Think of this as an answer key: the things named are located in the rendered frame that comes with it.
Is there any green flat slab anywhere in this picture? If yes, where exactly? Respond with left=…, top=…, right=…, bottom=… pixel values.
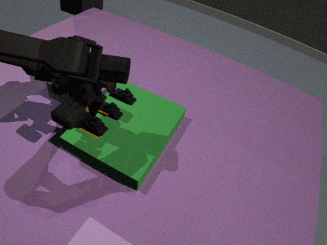
left=60, top=82, right=186, bottom=190

